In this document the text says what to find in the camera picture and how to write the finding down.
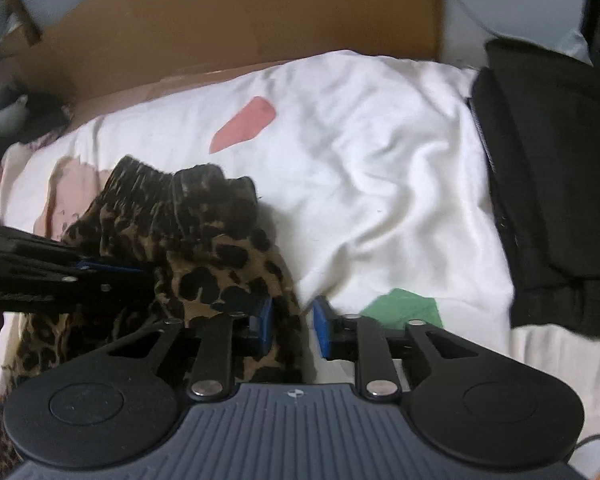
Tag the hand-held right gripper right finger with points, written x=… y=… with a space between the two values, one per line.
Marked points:
x=322 y=327

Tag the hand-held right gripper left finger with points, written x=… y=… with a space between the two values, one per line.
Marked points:
x=265 y=325

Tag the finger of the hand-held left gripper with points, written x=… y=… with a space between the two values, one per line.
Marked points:
x=115 y=266
x=110 y=289

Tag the leopard print garment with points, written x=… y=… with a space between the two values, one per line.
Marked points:
x=215 y=255

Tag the black cloth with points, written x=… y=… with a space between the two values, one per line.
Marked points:
x=40 y=115

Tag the white bear print bedsheet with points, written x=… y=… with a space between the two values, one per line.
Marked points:
x=370 y=175

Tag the grey neck pillow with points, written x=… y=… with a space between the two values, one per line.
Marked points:
x=0 y=110

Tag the brown cardboard sheet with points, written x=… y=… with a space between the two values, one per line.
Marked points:
x=230 y=20

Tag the folded black garment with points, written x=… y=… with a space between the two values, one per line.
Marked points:
x=555 y=185

